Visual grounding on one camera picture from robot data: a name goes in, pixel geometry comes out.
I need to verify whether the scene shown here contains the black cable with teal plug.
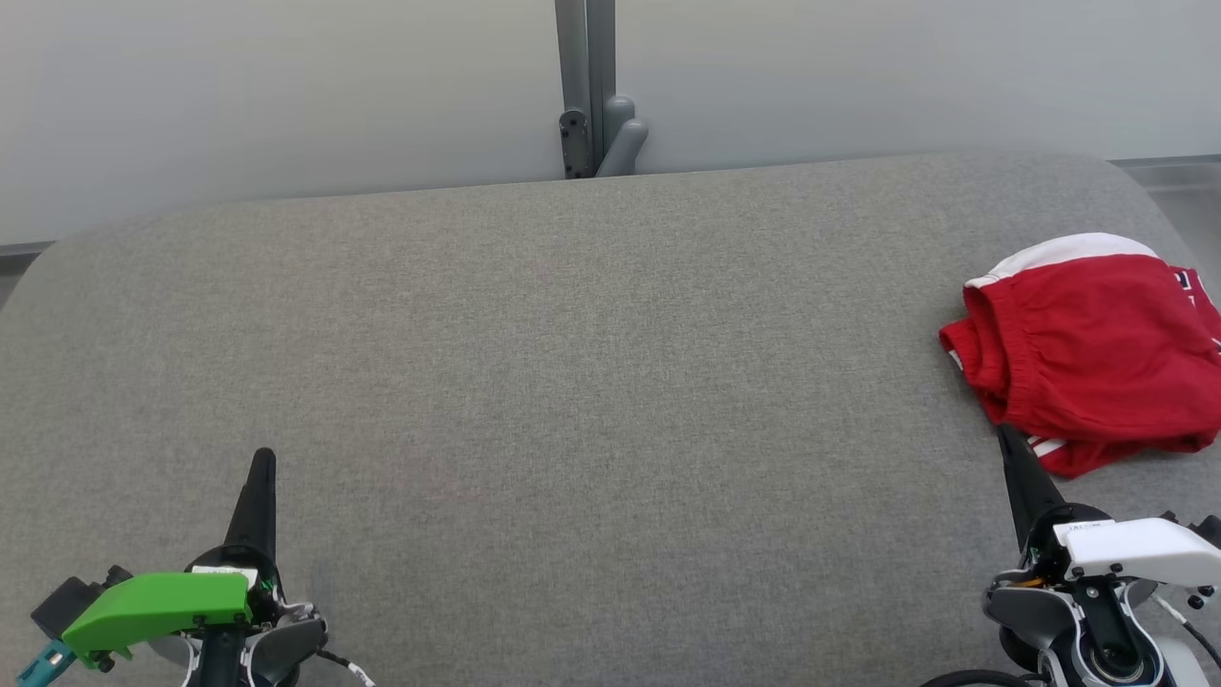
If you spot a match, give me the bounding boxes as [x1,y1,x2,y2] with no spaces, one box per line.
[14,637,77,687]

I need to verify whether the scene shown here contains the red white garment with lettering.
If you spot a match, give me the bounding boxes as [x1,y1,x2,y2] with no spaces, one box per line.
[940,232,1221,480]

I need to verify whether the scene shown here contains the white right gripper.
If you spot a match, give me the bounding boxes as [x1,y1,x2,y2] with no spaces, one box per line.
[997,425,1221,585]

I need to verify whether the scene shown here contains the black cable loop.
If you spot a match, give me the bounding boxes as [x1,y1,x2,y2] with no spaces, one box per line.
[921,668,1041,687]

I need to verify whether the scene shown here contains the black left arm cable labelled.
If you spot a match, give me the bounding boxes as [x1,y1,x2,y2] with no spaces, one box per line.
[315,647,378,687]

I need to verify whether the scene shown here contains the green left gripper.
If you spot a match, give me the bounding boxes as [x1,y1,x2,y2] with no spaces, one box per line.
[62,447,284,666]

